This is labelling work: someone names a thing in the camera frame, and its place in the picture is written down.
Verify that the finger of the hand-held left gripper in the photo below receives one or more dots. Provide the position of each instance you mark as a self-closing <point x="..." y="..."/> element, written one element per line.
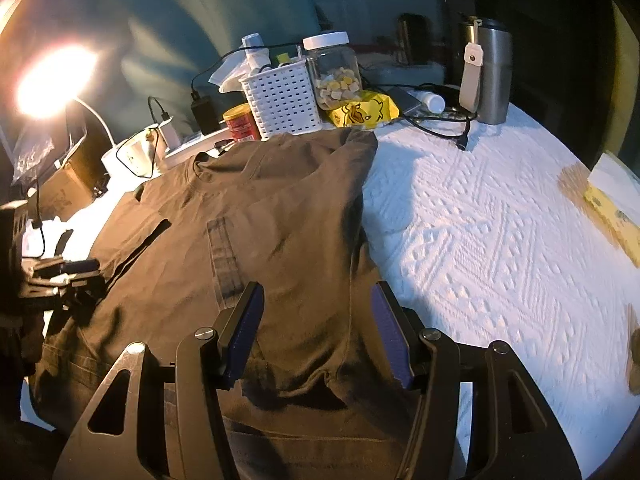
<point x="70" y="287"/>
<point x="70" y="266"/>

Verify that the dark brown t-shirt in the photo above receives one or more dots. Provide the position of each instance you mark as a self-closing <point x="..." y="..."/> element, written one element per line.
<point x="280" y="210"/>

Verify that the white charger plug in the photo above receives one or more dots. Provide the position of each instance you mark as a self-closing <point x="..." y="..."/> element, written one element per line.
<point x="171" y="132"/>

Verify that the yellow tissue packet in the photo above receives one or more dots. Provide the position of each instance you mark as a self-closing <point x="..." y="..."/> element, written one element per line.
<point x="612" y="200"/>

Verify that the steel tumbler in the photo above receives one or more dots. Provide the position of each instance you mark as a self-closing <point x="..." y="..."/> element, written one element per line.
<point x="495" y="75"/>

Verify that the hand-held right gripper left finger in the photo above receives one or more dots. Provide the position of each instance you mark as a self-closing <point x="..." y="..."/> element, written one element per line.
<point x="245" y="330"/>

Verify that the black power adapter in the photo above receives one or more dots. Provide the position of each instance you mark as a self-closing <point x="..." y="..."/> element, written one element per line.
<point x="205" y="112"/>

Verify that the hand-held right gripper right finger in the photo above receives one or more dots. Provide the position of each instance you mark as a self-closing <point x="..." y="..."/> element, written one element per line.
<point x="392" y="335"/>

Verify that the yellow duck print packet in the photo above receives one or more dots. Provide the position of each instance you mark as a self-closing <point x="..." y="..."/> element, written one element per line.
<point x="362" y="110"/>

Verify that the grey power bank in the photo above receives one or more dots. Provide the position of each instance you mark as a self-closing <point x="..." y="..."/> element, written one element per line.
<point x="405" y="101"/>

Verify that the clear jar with white lid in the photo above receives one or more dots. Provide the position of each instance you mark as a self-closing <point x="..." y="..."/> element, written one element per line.
<point x="335" y="75"/>

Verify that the white plastic basket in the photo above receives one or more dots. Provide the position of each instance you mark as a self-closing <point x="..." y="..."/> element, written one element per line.
<point x="280" y="100"/>

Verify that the cardboard box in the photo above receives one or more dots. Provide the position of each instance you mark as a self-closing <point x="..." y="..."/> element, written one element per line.
<point x="70" y="180"/>

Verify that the white power strip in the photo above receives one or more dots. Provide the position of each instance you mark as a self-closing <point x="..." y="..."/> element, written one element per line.
<point x="200" y="147"/>

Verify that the clear plastic bag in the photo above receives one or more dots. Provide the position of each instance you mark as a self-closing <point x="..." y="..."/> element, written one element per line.
<point x="35" y="152"/>

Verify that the red can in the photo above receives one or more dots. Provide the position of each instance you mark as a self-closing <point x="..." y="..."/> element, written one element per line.
<point x="242" y="125"/>

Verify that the small white pill bottle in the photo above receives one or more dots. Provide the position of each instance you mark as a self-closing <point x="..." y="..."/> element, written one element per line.
<point x="431" y="101"/>

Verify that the white textured blanket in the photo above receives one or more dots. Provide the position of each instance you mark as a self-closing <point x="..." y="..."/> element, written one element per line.
<point x="475" y="235"/>

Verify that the white tissue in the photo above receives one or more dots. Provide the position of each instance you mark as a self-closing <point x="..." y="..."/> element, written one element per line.
<point x="230" y="72"/>

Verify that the white gooseneck desk lamp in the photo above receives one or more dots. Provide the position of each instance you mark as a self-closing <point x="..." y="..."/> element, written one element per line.
<point x="55" y="80"/>

